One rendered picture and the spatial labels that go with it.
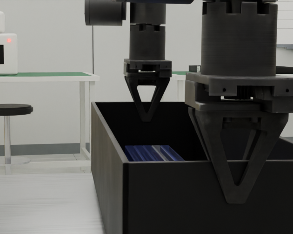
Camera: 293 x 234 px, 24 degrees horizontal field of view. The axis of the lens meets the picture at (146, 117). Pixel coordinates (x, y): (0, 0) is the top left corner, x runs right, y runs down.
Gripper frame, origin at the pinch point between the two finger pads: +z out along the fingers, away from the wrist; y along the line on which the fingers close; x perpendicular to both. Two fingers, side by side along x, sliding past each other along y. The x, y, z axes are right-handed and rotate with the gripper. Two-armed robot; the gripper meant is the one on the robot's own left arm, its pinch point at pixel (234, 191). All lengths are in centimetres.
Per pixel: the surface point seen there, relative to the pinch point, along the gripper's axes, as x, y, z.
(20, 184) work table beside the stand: -20, -55, 10
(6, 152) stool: -51, -394, 55
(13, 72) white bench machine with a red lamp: -50, -447, 5
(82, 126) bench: 1, -496, 50
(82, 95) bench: 0, -496, 25
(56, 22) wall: -21, -584, -37
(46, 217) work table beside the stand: -15.5, -33.5, 10.1
